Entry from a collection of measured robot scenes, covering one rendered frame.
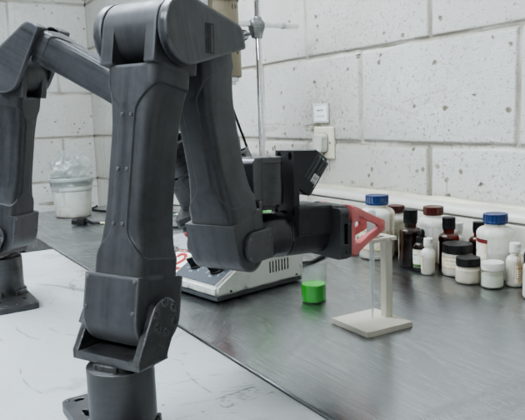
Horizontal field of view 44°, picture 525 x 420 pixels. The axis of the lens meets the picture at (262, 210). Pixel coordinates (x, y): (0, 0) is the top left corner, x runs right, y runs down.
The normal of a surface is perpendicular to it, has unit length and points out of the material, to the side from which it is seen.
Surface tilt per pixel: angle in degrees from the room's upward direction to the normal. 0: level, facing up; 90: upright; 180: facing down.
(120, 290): 79
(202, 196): 102
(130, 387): 90
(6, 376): 0
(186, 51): 90
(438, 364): 0
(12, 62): 90
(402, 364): 0
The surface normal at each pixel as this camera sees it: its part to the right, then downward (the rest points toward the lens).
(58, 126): 0.52, 0.11
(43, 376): -0.04, -0.99
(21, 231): 0.96, 0.17
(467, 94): -0.85, 0.11
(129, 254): -0.52, -0.05
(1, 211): -0.21, 0.15
